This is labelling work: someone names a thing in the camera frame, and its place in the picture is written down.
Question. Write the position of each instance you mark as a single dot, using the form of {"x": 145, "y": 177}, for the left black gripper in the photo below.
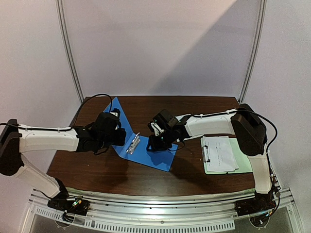
{"x": 120, "y": 141}

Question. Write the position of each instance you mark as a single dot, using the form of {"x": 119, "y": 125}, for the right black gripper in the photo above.
{"x": 154, "y": 141}

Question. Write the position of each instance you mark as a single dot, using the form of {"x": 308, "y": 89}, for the blue folder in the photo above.
{"x": 161, "y": 160}

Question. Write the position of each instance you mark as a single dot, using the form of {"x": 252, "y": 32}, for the metal folder clip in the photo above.
{"x": 133, "y": 145}

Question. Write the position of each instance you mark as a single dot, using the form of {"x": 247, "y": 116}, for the metal clipboard clip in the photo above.
{"x": 205, "y": 154}

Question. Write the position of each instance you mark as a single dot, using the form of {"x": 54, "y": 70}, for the white paper sheets stack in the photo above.
{"x": 222, "y": 158}

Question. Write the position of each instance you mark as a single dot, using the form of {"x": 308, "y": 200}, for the green clipboard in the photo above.
{"x": 241, "y": 159}

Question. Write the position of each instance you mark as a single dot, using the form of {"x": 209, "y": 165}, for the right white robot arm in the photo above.
{"x": 242, "y": 122}

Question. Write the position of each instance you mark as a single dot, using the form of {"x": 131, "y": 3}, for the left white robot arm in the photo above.
{"x": 17, "y": 139}

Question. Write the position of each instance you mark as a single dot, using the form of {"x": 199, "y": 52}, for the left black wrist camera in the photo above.
{"x": 106, "y": 123}

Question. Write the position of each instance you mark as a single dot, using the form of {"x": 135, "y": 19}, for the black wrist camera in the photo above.
{"x": 106, "y": 123}
{"x": 164, "y": 121}

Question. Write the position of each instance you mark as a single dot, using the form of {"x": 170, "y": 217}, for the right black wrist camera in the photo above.
{"x": 164, "y": 121}

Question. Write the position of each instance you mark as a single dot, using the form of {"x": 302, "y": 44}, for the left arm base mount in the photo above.
{"x": 70, "y": 206}

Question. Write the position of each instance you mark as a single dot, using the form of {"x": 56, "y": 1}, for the aluminium front rail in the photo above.
{"x": 113, "y": 213}

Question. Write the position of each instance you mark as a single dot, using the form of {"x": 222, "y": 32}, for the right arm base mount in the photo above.
{"x": 259, "y": 209}

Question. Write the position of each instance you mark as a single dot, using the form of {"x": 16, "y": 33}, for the left aluminium frame post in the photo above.
{"x": 67, "y": 48}

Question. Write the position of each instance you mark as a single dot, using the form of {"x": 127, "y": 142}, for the aluminium frame post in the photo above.
{"x": 67, "y": 48}
{"x": 254, "y": 50}

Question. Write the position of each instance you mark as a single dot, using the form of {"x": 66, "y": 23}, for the right aluminium frame post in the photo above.
{"x": 254, "y": 50}

